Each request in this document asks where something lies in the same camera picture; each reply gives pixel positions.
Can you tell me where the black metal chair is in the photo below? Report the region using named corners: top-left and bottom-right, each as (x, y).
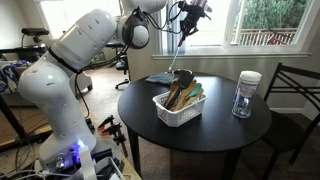
top-left (259, 62), bottom-right (320, 180)

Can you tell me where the black office chair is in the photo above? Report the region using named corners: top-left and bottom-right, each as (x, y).
top-left (106, 42), bottom-right (132, 90)

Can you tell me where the clear jar white lid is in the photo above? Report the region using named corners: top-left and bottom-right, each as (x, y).
top-left (231, 70), bottom-right (263, 119)

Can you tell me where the blue white patterned fabric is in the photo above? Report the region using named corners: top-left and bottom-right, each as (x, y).
top-left (0, 59), bottom-right (33, 95)

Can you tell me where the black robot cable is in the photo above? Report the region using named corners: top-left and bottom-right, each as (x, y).
top-left (73, 1), bottom-right (188, 134)

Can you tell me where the black spatula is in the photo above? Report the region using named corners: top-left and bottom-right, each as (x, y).
top-left (165, 70), bottom-right (195, 111)

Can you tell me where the black camera on stand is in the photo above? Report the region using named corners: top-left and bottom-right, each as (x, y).
top-left (21, 27), bottom-right (50, 45)

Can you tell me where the white plastic box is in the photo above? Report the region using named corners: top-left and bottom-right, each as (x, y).
top-left (74, 146), bottom-right (127, 180)

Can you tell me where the grey curtain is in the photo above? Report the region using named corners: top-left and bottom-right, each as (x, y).
top-left (153, 0), bottom-right (188, 57)

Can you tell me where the black orange clamp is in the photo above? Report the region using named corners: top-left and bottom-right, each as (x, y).
top-left (101, 122), bottom-right (129, 158)
top-left (97, 114), bottom-right (115, 132)

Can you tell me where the light wooden turner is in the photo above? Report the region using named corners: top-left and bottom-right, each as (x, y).
top-left (185, 88), bottom-right (205, 108)

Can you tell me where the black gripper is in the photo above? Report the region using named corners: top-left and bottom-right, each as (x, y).
top-left (179, 0), bottom-right (209, 44)

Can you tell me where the wooden spatula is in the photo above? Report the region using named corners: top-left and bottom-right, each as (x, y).
top-left (172, 79), bottom-right (198, 113)

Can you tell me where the wooden spoon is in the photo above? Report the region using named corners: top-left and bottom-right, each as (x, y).
top-left (164, 78), bottom-right (181, 109)

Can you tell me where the white plastic basket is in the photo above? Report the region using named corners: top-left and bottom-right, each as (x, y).
top-left (152, 90), bottom-right (208, 128)

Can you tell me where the blue cloth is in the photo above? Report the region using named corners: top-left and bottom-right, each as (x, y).
top-left (145, 72), bottom-right (175, 86)

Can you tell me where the white framed living room window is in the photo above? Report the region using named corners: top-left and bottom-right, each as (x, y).
top-left (34, 0), bottom-right (125, 42)

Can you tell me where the black round table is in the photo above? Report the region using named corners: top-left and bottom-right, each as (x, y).
top-left (117, 72), bottom-right (273, 180)

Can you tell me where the white deck railing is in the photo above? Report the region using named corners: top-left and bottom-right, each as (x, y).
top-left (231, 28), bottom-right (298, 47)

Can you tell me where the teal spatula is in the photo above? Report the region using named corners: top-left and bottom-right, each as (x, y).
top-left (188, 82), bottom-right (203, 100)

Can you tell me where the red spatula with pale handle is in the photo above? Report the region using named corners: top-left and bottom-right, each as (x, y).
top-left (167, 33), bottom-right (187, 73)

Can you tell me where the black side desk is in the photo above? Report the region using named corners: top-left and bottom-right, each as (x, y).
top-left (0, 44), bottom-right (52, 141)

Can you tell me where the steel cutlery holder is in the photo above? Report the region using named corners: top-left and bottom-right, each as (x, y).
top-left (170, 68), bottom-right (194, 81)

